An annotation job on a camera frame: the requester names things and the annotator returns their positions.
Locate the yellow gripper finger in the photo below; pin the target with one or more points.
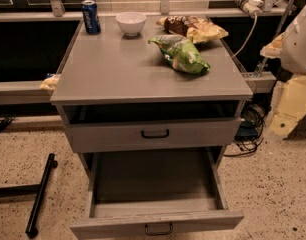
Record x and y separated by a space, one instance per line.
288 107

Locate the green rice chip bag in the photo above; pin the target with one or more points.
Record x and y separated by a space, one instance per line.
181 54

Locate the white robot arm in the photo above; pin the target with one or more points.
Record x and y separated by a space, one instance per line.
290 48

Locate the brown yellow chip bag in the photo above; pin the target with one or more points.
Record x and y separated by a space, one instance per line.
197 29

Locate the grey drawer cabinet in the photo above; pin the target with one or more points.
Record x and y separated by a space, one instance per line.
110 78

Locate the open lower grey drawer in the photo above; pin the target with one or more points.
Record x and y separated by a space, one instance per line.
154 193

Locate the closed upper grey drawer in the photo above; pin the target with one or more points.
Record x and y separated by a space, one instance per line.
110 137

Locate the white power strip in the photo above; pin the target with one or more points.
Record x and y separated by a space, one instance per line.
248 8

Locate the white bowl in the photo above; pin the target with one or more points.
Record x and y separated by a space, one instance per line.
131 23

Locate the blue soda can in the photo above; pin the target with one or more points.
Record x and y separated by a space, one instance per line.
90 17

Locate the grey metal rail frame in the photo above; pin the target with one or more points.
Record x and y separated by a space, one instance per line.
23 92

